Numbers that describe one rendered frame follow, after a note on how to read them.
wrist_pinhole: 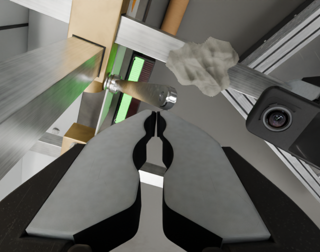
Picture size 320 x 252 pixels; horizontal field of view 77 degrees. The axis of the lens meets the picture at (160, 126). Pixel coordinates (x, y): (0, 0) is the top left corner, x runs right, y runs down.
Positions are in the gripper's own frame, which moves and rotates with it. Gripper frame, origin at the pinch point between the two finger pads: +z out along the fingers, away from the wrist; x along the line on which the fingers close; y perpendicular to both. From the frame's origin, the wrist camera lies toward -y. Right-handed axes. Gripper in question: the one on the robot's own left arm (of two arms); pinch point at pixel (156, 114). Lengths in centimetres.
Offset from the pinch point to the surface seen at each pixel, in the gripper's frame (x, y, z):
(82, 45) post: -7.9, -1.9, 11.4
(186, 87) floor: 15, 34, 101
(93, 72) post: -7.0, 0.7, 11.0
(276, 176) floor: 87, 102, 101
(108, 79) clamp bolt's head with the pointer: -6.9, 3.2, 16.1
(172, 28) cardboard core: 5, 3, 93
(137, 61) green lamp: -4.5, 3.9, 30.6
